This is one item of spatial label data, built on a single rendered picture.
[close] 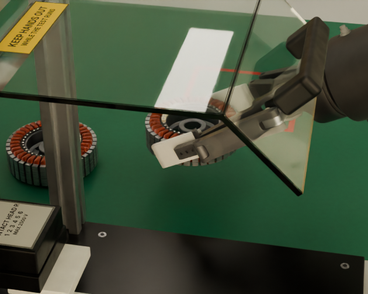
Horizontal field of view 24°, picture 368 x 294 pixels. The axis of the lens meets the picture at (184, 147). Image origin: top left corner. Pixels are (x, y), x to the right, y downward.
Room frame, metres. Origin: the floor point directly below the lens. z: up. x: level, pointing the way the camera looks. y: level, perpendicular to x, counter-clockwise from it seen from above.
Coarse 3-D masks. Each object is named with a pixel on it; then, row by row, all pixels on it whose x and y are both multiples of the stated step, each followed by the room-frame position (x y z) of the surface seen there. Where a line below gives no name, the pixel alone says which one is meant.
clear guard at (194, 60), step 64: (64, 0) 0.67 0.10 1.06; (128, 0) 0.67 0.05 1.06; (192, 0) 0.67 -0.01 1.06; (256, 0) 0.67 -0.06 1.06; (0, 64) 0.55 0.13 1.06; (64, 64) 0.55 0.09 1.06; (128, 64) 0.55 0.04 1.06; (192, 64) 0.55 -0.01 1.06; (256, 64) 0.57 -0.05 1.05; (256, 128) 0.50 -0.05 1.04
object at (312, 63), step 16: (304, 32) 0.63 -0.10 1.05; (320, 32) 0.62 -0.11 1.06; (288, 48) 0.63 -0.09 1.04; (304, 48) 0.59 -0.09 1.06; (320, 48) 0.59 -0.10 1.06; (304, 64) 0.56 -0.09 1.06; (320, 64) 0.57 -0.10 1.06; (304, 80) 0.54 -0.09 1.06; (320, 80) 0.54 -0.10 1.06; (288, 96) 0.54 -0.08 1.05; (304, 96) 0.54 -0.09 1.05; (288, 112) 0.54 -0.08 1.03
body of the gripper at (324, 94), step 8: (328, 88) 0.75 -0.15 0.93; (320, 96) 0.75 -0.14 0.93; (328, 96) 0.75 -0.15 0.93; (320, 104) 0.75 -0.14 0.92; (328, 104) 0.75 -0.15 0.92; (320, 112) 0.75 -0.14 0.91; (328, 112) 0.75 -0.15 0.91; (336, 112) 0.75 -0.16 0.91; (320, 120) 0.76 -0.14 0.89; (328, 120) 0.76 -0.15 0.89
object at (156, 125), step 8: (152, 120) 0.85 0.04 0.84; (160, 120) 0.86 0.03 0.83; (168, 120) 0.87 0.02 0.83; (176, 120) 0.88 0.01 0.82; (184, 120) 0.87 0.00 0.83; (192, 120) 0.87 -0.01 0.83; (200, 120) 0.87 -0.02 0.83; (208, 120) 0.88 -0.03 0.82; (216, 120) 0.87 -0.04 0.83; (152, 128) 0.84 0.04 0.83; (160, 128) 0.83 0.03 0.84; (168, 128) 0.84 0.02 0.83; (176, 128) 0.87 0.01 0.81; (184, 128) 0.85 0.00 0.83; (192, 128) 0.87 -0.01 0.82; (200, 128) 0.85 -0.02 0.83; (208, 128) 0.87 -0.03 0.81; (152, 136) 0.83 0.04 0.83; (160, 136) 0.82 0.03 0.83; (168, 136) 0.82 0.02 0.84; (152, 144) 0.83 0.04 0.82; (152, 152) 0.83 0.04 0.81; (232, 152) 0.83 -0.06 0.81; (192, 160) 0.80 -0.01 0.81; (200, 160) 0.80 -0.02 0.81; (216, 160) 0.81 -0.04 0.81
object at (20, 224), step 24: (0, 216) 0.56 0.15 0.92; (24, 216) 0.56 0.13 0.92; (48, 216) 0.56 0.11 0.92; (0, 240) 0.53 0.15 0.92; (24, 240) 0.53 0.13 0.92; (48, 240) 0.54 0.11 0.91; (0, 264) 0.52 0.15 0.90; (24, 264) 0.51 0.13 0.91; (48, 264) 0.53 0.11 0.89; (72, 264) 0.54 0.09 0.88; (24, 288) 0.51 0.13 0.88; (48, 288) 0.52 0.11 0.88; (72, 288) 0.52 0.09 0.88
